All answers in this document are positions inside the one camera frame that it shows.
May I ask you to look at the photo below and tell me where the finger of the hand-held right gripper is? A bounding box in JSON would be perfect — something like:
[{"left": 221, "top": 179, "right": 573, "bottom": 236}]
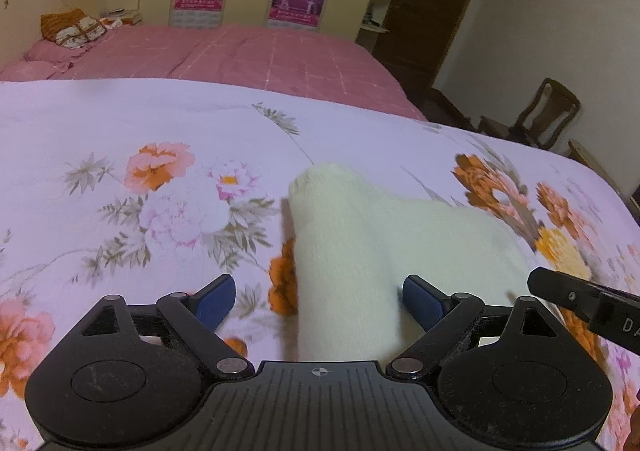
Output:
[{"left": 526, "top": 266, "right": 606, "bottom": 328}]

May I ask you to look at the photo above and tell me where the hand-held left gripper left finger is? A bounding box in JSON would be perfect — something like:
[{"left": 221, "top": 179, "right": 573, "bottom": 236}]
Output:
[{"left": 80, "top": 273, "right": 256, "bottom": 380}]

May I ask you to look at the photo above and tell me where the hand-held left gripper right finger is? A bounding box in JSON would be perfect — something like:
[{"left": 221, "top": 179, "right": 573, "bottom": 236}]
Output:
[{"left": 385, "top": 274, "right": 564, "bottom": 380}]

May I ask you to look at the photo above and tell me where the cream knit sweater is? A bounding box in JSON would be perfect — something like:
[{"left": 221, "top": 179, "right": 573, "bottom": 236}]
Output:
[{"left": 287, "top": 162, "right": 557, "bottom": 363}]

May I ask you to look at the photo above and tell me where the wooden furniture piece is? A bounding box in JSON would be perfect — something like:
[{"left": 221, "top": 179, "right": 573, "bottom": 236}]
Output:
[{"left": 567, "top": 138, "right": 640, "bottom": 214}]

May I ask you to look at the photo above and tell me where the wooden chair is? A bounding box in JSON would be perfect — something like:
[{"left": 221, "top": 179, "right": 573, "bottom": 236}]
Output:
[{"left": 477, "top": 77, "right": 582, "bottom": 152}]

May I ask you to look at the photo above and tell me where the floral lilac bedsheet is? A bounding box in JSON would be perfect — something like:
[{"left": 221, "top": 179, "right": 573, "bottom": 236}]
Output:
[{"left": 0, "top": 78, "right": 640, "bottom": 451}]

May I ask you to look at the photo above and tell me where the pink checked bed cover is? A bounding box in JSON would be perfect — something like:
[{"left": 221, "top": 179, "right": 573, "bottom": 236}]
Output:
[{"left": 0, "top": 22, "right": 428, "bottom": 122}]

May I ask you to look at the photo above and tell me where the dark wooden door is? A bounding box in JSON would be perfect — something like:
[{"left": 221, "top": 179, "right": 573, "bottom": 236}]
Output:
[{"left": 372, "top": 0, "right": 493, "bottom": 102}]

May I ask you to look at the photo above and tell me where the orange patterned pillow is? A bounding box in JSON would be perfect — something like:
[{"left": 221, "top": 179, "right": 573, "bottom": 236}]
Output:
[{"left": 40, "top": 8, "right": 108, "bottom": 50}]

